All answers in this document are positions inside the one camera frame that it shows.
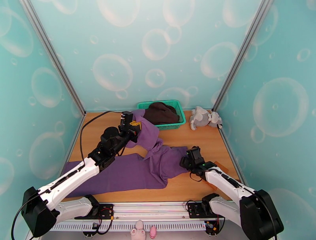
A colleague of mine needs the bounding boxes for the pink plush bunny toy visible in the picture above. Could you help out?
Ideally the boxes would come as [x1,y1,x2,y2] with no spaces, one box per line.
[130,219,147,240]

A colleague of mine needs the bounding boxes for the purple trousers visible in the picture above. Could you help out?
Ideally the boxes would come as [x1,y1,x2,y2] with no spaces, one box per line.
[61,109,190,199]

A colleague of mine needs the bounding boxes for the teal plastic basket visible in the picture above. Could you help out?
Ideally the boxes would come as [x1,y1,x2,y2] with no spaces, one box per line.
[137,99,187,131]

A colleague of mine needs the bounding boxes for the dark brown trousers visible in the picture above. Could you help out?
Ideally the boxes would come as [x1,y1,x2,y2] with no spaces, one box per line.
[143,101,180,126]

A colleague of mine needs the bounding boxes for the grey plush elephant toy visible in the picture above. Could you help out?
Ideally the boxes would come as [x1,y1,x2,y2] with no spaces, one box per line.
[189,106,223,131]

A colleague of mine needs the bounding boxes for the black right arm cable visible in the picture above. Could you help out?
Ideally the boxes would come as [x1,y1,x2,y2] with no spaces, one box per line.
[189,172,206,183]

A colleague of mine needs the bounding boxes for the red black power wires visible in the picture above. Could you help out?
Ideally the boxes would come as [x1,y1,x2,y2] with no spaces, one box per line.
[82,215,115,236]
[204,214,226,235]

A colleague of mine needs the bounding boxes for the white perforated cable duct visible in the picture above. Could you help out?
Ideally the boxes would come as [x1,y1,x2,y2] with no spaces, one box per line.
[49,220,216,233]

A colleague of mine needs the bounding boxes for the aluminium frame post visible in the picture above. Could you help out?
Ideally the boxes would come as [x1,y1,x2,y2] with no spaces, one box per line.
[211,0,275,113]
[19,0,87,116]

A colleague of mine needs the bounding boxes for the aluminium floor side rail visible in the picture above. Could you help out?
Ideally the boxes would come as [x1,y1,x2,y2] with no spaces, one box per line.
[218,128,248,186]

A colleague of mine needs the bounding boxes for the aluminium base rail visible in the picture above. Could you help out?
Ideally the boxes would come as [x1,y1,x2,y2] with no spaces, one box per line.
[53,201,225,221]

